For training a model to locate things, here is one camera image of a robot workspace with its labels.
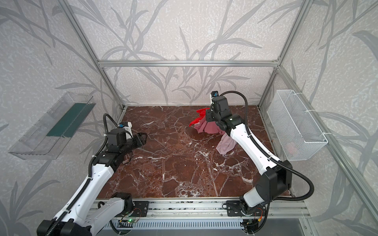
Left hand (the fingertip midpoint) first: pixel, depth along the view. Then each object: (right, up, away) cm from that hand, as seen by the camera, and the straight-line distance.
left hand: (146, 131), depth 79 cm
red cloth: (+31, +10, +18) cm, 37 cm away
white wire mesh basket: (+71, 0, -19) cm, 74 cm away
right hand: (+35, +14, +1) cm, 38 cm away
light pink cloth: (+46, -10, +17) cm, 50 cm away
